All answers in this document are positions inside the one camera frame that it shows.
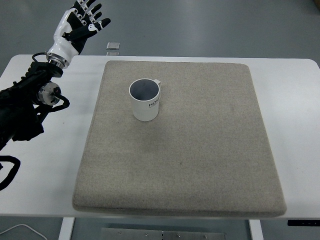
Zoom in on clear floor marker lower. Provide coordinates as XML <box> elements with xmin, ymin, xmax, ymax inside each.
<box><xmin>106</xmin><ymin>51</ymin><xmax>120</xmax><ymax>56</ymax></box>

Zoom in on white cable on floor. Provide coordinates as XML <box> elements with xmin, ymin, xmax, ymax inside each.
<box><xmin>0</xmin><ymin>223</ymin><xmax>47</xmax><ymax>240</ymax></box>

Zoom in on black table control panel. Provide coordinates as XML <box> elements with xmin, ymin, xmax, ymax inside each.
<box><xmin>287</xmin><ymin>219</ymin><xmax>320</xmax><ymax>227</ymax></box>

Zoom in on white table leg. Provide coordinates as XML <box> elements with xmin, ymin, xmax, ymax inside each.
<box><xmin>58</xmin><ymin>217</ymin><xmax>75</xmax><ymax>240</ymax></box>
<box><xmin>248</xmin><ymin>219</ymin><xmax>264</xmax><ymax>240</ymax></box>

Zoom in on white table leg left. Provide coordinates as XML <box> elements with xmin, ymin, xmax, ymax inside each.
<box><xmin>58</xmin><ymin>217</ymin><xmax>75</xmax><ymax>240</ymax></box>

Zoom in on black sleeved cable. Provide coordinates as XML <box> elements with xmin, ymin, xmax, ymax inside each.
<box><xmin>0</xmin><ymin>155</ymin><xmax>21</xmax><ymax>192</ymax></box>

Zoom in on beige fabric mat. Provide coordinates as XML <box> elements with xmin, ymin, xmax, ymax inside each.
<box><xmin>72</xmin><ymin>60</ymin><xmax>287</xmax><ymax>218</ymax></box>

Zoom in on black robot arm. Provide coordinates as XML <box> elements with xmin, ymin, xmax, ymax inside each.
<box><xmin>0</xmin><ymin>52</ymin><xmax>70</xmax><ymax>148</ymax></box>

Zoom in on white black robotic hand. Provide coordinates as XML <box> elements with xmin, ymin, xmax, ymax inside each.
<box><xmin>47</xmin><ymin>0</ymin><xmax>111</xmax><ymax>64</ymax></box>

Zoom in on white table leg right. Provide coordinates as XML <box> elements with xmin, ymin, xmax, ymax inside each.
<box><xmin>248</xmin><ymin>219</ymin><xmax>264</xmax><ymax>240</ymax></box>

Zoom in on white cup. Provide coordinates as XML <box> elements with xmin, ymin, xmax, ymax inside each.
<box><xmin>129</xmin><ymin>78</ymin><xmax>162</xmax><ymax>122</ymax></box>

